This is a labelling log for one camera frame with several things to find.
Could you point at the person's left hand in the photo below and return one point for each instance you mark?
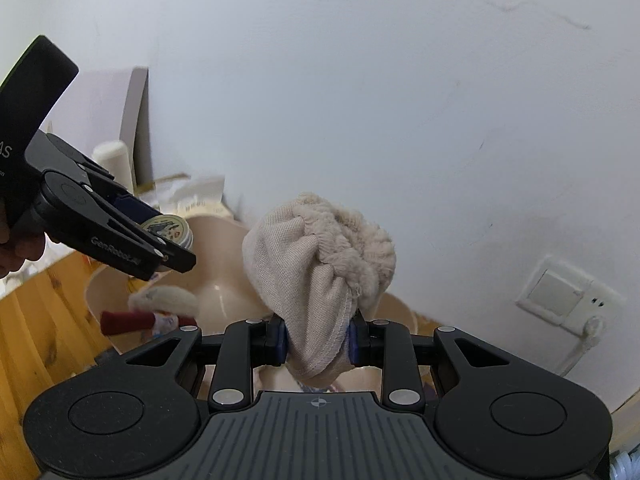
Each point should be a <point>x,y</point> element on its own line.
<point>20,255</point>

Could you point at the white thermos bottle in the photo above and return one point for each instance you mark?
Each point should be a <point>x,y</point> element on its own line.
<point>114,165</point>

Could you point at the beige plastic storage basin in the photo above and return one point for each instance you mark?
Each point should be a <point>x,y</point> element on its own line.
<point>225,280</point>

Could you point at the beige plush cloth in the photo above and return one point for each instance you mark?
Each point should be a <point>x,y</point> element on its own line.
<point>320,280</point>

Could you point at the round printed tin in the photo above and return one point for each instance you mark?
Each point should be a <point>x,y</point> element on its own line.
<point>167,230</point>

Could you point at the white wall socket plate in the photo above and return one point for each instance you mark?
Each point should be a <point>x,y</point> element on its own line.
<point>565,290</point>

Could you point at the white cat plush doll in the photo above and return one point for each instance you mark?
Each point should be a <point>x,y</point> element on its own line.
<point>125,322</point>

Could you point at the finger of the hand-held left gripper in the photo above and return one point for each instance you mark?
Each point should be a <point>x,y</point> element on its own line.
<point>131,207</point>
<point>135,255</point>

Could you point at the pale purple headboard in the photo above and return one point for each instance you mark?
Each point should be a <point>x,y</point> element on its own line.
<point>100,110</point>

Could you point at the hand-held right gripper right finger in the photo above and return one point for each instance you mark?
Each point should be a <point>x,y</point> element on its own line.
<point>356,344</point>

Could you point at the white grey plush toy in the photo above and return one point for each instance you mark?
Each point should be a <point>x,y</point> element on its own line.
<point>165,300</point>

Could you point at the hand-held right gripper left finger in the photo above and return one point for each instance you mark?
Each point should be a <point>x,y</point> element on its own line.
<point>277,344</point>

